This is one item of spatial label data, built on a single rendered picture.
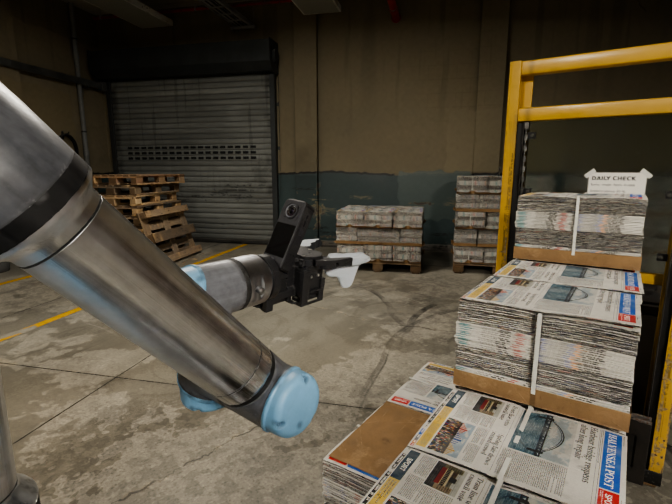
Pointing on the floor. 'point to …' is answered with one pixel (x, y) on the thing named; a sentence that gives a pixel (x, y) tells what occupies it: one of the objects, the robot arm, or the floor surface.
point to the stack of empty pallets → (132, 204)
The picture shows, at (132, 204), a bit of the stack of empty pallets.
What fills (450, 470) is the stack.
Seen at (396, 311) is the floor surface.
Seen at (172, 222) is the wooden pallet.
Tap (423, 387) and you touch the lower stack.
